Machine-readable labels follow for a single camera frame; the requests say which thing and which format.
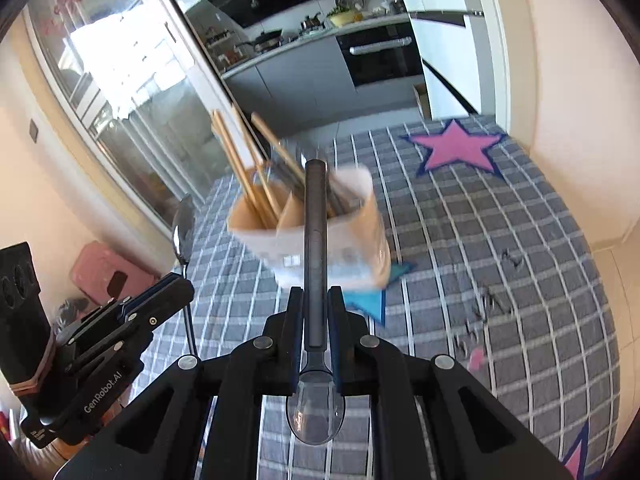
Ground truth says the dark-handled spoon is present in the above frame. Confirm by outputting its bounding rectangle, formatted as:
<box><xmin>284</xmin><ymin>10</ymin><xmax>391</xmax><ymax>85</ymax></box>
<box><xmin>285</xmin><ymin>159</ymin><xmax>347</xmax><ymax>446</ymax></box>

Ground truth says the beige plastic utensil holder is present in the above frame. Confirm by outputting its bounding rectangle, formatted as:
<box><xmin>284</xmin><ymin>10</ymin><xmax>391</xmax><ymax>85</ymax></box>
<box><xmin>227</xmin><ymin>162</ymin><xmax>392</xmax><ymax>293</ymax></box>

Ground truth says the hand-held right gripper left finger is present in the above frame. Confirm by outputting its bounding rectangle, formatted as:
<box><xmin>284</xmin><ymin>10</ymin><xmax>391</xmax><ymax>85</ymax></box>
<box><xmin>52</xmin><ymin>286</ymin><xmax>305</xmax><ymax>480</ymax></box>

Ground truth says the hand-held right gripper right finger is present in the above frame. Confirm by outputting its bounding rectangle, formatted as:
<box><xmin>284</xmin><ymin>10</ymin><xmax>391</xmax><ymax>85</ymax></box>
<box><xmin>327</xmin><ymin>286</ymin><xmax>576</xmax><ymax>480</ymax></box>

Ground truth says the yellow floral bamboo chopstick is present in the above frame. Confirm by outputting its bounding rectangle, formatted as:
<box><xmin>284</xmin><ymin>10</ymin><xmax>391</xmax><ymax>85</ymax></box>
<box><xmin>251</xmin><ymin>113</ymin><xmax>307</xmax><ymax>185</ymax></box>

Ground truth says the pink plastic stool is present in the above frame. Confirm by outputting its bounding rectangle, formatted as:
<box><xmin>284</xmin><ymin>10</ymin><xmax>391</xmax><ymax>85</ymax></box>
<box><xmin>70</xmin><ymin>241</ymin><xmax>162</xmax><ymax>312</ymax></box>

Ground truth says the black built-in oven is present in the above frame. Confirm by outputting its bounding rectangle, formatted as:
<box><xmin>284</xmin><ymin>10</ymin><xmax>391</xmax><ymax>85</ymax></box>
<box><xmin>335</xmin><ymin>22</ymin><xmax>427</xmax><ymax>89</ymax></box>

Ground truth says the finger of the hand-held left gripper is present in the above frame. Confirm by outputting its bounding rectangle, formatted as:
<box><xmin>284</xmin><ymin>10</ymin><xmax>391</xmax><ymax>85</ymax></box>
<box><xmin>102</xmin><ymin>273</ymin><xmax>187</xmax><ymax>317</ymax></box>
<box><xmin>59</xmin><ymin>279</ymin><xmax>196</xmax><ymax>377</ymax></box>

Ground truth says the grey kitchen cabinet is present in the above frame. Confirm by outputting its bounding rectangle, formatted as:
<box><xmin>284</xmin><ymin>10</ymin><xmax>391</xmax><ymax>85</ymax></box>
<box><xmin>220</xmin><ymin>30</ymin><xmax>362</xmax><ymax>137</ymax></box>

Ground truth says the thin metal spoon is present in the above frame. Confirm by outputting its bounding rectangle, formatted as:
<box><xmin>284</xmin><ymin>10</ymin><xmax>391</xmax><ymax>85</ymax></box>
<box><xmin>170</xmin><ymin>194</ymin><xmax>199</xmax><ymax>358</ymax></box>

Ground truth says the grey checkered tablecloth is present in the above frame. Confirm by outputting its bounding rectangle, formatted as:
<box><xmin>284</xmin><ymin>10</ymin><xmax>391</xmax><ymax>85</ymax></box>
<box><xmin>125</xmin><ymin>115</ymin><xmax>622</xmax><ymax>480</ymax></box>

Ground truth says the glass sliding door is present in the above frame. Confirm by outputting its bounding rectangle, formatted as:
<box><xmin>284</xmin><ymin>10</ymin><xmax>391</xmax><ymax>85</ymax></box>
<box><xmin>24</xmin><ymin>0</ymin><xmax>242</xmax><ymax>233</ymax></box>

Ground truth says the white refrigerator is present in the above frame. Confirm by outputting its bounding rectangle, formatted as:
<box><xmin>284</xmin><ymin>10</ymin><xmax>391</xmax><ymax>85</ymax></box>
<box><xmin>387</xmin><ymin>0</ymin><xmax>490</xmax><ymax>122</ymax></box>

